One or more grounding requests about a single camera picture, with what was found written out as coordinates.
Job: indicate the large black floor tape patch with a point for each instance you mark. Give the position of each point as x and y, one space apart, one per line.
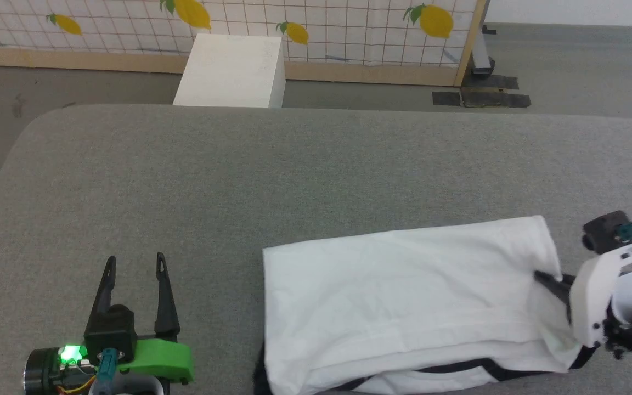
497 100

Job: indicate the grey fabric sofa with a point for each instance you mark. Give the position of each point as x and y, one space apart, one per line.
239 181

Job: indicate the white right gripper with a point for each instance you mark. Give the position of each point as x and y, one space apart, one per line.
596 296

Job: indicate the lemon print grid partition panel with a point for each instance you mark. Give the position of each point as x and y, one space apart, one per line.
349 27

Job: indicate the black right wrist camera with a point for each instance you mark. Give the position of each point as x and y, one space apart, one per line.
604 230

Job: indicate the white shirt with black sleeves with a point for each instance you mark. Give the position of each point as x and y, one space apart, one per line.
404 291

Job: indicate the grey metal panel foot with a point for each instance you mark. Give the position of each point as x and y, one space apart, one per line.
482 55

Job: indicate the plain white board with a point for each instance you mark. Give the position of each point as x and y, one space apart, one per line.
568 11

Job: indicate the small black floor tape patch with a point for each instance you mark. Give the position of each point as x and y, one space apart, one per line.
446 99

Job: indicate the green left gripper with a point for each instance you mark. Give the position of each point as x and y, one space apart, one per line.
157 359

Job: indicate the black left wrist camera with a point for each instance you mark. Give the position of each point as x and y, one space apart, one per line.
110 329

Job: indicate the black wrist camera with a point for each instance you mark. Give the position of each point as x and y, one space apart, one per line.
110 329
604 230

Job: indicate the white rectangular box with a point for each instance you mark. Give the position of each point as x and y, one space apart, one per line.
228 71

